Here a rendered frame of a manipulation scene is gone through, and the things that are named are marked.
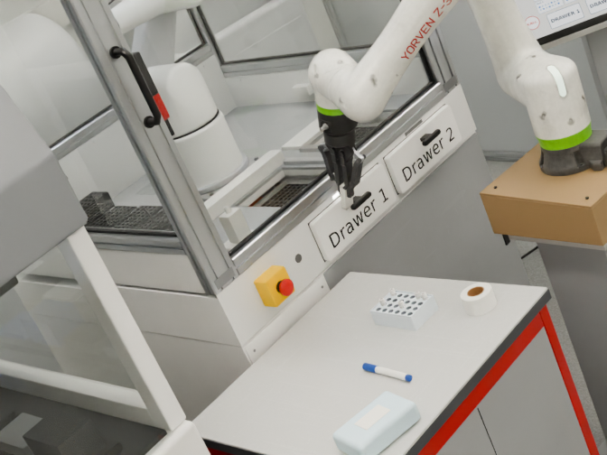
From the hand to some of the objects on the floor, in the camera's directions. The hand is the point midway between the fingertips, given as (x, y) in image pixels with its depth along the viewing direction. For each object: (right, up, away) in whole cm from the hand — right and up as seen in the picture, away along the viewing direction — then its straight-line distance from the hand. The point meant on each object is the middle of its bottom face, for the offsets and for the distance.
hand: (346, 195), depth 277 cm
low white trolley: (+30, -100, -4) cm, 105 cm away
